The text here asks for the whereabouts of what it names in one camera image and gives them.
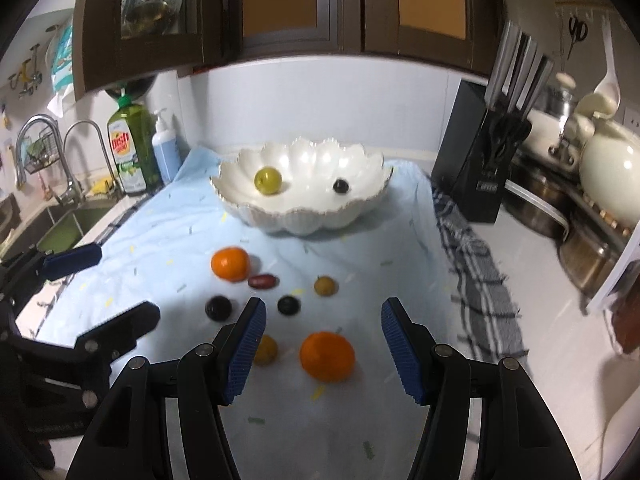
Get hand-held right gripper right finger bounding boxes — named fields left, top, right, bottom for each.
left=381, top=296, right=583, bottom=480

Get black knife block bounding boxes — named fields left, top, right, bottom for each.
left=431, top=80, right=532, bottom=224

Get light blue cloth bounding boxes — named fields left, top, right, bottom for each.
left=36, top=146, right=481, bottom=480

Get steel pot with lid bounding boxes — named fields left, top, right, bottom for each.
left=501, top=159, right=572, bottom=239

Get black-handled kitchen shears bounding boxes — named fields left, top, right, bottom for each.
left=487, top=110, right=532, bottom=166

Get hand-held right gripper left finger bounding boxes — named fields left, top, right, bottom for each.
left=65, top=296, right=267, bottom=480

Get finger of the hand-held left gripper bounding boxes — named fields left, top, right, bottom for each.
left=0, top=242, right=103, bottom=306
left=72, top=301, right=162, bottom=408

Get steel kitchen sink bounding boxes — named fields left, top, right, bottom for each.
left=0, top=194, right=126, bottom=261

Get wire sink basket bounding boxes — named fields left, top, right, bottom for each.
left=24, top=129, right=62, bottom=174

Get steel-handled knife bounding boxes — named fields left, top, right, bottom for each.
left=525, top=57, right=556, bottom=111
left=517, top=50, right=548, bottom=111
left=486, top=20, right=523, bottom=108
left=502, top=32, right=538, bottom=111

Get dark hanging pan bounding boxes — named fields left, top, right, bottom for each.
left=102, top=74, right=158, bottom=104

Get large dark plum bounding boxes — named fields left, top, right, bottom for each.
left=204, top=295, right=233, bottom=322

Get white ladle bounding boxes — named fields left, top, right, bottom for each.
left=592, top=15, right=622, bottom=121

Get green plum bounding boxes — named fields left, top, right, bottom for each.
left=253, top=166, right=283, bottom=196

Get orange mandarin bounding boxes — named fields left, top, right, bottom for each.
left=299, top=331, right=356, bottom=384
left=210, top=246, right=251, bottom=282

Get chrome faucet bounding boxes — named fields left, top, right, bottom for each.
left=55, top=119, right=121, bottom=207
left=14, top=114, right=66, bottom=192

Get hanging black scissors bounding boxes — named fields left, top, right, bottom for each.
left=565, top=15, right=590, bottom=62

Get white teal plastic bag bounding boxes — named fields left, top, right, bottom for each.
left=46, top=24, right=76, bottom=117

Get dark wooden wall cabinet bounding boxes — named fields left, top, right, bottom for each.
left=72, top=0, right=503, bottom=102

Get low steel pot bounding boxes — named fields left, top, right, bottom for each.
left=557, top=224, right=627, bottom=294

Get white ceramic kettle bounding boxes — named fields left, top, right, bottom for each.
left=579, top=119, right=640, bottom=227

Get blue pump soap bottle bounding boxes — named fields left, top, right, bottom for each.
left=151, top=109, right=182, bottom=184

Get tall steel pot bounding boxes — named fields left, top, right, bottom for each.
left=529, top=84, right=581, bottom=157

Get white scalloped ceramic bowl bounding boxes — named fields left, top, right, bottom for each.
left=209, top=136, right=394, bottom=236

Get grey checked towel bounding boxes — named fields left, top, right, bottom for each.
left=431, top=180, right=530, bottom=361

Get green dish soap bottle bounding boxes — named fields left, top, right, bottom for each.
left=107, top=91, right=162, bottom=197

